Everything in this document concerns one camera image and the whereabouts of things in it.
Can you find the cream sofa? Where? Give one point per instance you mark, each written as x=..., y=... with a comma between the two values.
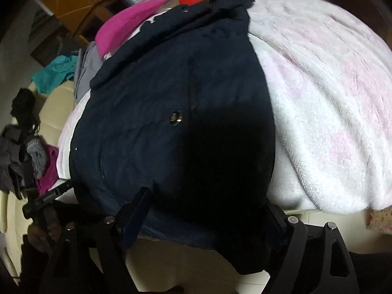
x=55, y=113

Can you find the floral pink cloth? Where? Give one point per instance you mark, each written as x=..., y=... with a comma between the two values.
x=381, y=220

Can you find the navy blue jacket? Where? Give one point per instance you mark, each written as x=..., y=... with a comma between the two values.
x=153, y=98

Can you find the magenta pillow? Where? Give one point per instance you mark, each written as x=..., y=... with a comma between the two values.
x=122, y=27

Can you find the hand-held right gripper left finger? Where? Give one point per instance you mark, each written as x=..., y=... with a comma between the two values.
x=139, y=214

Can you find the black garment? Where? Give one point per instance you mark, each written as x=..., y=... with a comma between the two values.
x=23, y=104

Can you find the magenta cloth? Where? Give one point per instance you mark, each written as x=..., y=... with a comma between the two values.
x=46, y=180

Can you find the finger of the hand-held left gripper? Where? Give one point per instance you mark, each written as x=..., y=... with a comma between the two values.
x=49, y=196

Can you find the teal garment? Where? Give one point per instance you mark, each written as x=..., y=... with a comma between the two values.
x=52, y=73

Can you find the grey garment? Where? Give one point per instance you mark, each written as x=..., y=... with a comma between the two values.
x=87, y=67

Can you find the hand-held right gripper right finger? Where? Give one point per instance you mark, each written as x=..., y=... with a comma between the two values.
x=280, y=220

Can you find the white pink fleece blanket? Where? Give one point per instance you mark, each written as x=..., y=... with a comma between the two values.
x=321, y=82

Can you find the person's left hand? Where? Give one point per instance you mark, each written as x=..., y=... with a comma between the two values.
x=49, y=226

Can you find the wooden pillar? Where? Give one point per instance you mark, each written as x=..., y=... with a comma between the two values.
x=76, y=12

